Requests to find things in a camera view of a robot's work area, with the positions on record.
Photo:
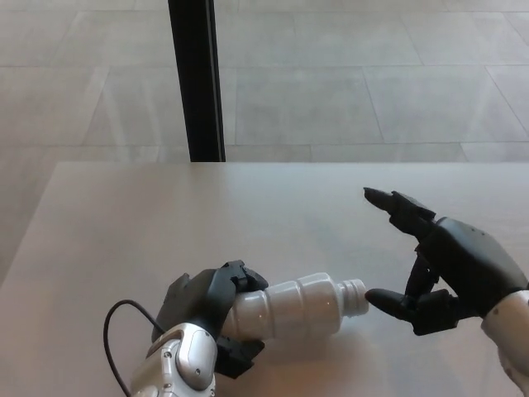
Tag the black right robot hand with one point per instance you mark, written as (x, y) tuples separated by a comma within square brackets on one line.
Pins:
[(467, 264)]

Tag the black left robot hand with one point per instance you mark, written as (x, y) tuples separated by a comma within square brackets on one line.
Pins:
[(194, 297)]

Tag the white plastic bottle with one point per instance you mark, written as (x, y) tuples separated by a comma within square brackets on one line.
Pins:
[(297, 306)]

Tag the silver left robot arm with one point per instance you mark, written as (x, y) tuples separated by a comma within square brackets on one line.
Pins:
[(182, 364)]

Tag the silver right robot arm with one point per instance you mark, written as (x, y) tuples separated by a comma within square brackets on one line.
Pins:
[(510, 331)]

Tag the black vertical window post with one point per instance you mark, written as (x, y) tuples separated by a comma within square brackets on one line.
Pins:
[(197, 78)]

